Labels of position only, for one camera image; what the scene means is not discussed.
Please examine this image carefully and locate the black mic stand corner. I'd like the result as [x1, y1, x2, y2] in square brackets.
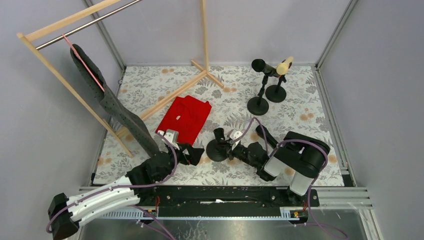
[205, 127, 231, 162]

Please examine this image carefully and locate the black mic stand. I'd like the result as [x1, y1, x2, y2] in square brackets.
[265, 75, 287, 103]
[247, 75, 269, 116]

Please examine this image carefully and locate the black microphone orange tip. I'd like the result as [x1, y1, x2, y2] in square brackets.
[251, 58, 281, 78]

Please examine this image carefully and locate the beige microphone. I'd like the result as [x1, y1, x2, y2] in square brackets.
[276, 56, 294, 76]

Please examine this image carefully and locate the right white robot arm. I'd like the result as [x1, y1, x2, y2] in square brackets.
[224, 130, 331, 196]

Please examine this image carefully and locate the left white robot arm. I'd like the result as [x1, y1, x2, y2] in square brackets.
[46, 143, 205, 240]

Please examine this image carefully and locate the red folded shirt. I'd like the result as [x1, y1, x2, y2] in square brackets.
[156, 95, 212, 145]

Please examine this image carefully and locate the floral patterned mat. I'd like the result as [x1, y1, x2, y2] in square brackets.
[92, 66, 333, 186]

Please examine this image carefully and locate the dark grey hanging garment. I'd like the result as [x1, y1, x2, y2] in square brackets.
[69, 44, 160, 157]

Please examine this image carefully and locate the pink clothes hanger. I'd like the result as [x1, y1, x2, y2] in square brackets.
[61, 33, 105, 92]

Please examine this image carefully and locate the wooden clothes rack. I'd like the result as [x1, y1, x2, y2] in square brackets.
[16, 0, 225, 158]

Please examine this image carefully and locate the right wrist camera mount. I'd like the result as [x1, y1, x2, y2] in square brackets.
[227, 129, 243, 145]

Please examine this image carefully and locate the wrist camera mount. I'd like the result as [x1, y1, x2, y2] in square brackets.
[227, 129, 243, 145]
[156, 129, 180, 150]

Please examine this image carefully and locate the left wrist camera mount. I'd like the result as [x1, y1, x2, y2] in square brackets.
[156, 129, 180, 150]

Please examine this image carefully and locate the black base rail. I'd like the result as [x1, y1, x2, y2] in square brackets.
[136, 185, 320, 218]

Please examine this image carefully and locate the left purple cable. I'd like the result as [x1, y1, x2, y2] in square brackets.
[45, 132, 180, 234]

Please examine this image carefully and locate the metal clothes rail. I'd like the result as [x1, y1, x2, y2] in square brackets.
[35, 0, 142, 50]

